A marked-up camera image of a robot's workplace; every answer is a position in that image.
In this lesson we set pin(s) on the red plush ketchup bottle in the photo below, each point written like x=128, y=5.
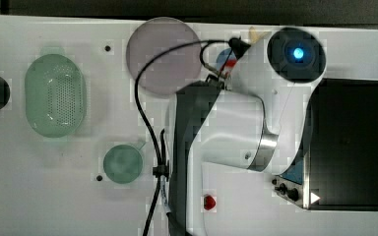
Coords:
x=227, y=67

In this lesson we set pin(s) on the green perforated colander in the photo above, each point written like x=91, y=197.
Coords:
x=55, y=96

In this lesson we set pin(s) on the blue bowl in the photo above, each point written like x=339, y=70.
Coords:
x=224, y=56

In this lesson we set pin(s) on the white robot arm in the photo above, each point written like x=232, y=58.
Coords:
x=254, y=119

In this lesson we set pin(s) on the green cup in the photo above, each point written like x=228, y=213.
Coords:
x=124, y=163

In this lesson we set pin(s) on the grey round plate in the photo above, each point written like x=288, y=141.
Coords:
x=171, y=71

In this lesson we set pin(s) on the red emergency stop button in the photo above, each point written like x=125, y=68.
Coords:
x=209, y=202

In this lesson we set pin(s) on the silver toaster oven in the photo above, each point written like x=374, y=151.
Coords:
x=336, y=167

